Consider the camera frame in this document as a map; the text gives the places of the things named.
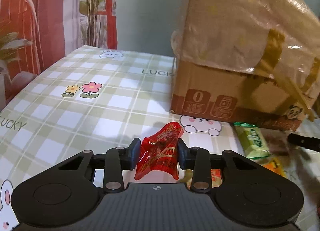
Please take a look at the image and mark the taped brown cardboard box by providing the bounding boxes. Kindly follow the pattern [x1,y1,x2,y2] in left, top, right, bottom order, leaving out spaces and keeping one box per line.
[170,0,319,130]

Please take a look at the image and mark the green plaid bunny tablecloth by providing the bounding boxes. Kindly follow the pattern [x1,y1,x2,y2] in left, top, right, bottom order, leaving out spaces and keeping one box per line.
[0,45,320,231]

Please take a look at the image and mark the small green candy packet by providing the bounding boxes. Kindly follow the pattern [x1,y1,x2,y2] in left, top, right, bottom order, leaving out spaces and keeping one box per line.
[233,122,270,159]

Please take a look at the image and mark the small yellow snack packet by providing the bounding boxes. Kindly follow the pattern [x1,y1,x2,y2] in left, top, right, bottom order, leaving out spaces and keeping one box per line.
[259,157,286,178]

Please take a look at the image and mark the orange biscuit pack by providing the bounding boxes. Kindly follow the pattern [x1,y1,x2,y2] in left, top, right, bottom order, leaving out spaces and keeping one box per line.
[182,169,222,190]

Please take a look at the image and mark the red foil snack packet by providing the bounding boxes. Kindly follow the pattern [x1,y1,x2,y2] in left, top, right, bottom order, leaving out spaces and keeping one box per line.
[135,122,183,180]

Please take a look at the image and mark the printed pink backdrop curtain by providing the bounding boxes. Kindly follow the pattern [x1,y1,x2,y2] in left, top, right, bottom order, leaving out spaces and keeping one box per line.
[1,0,118,107]

